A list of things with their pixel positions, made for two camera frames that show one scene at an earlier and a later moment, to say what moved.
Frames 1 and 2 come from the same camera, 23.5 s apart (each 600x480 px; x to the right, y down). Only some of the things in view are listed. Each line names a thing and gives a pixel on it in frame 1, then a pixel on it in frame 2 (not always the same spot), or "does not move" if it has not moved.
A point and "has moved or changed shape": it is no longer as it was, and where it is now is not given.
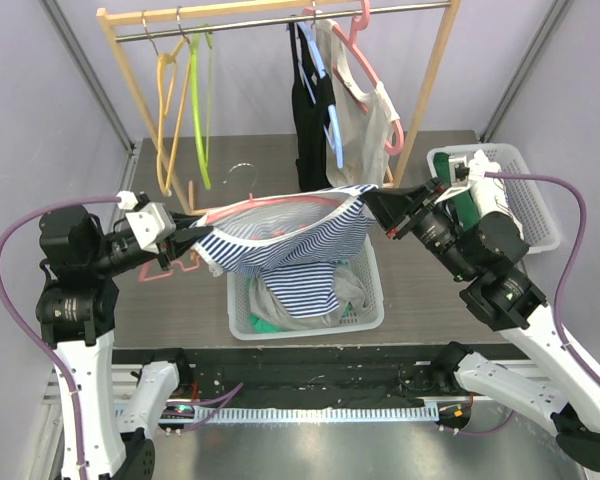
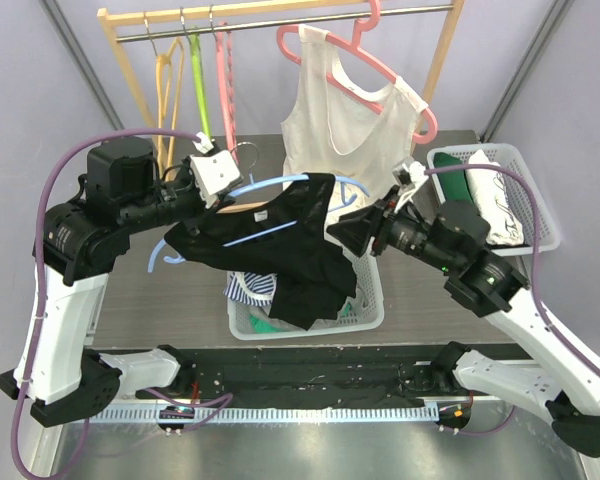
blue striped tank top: [296, 243] -> [254, 288]
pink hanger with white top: [351, 35] has moved or changed shape
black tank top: [312, 96] -> [285, 237]
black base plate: [308, 376] does not move
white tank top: [368, 113] has moved or changed shape
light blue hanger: [336, 143] -> [342, 182]
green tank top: [259, 327] does not move
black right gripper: [406, 215] -> [377, 232]
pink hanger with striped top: [250, 204] -> [226, 81]
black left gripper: [183, 235] -> [202, 209]
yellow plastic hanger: [166, 67] has moved or changed shape
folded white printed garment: [489, 194] does not move
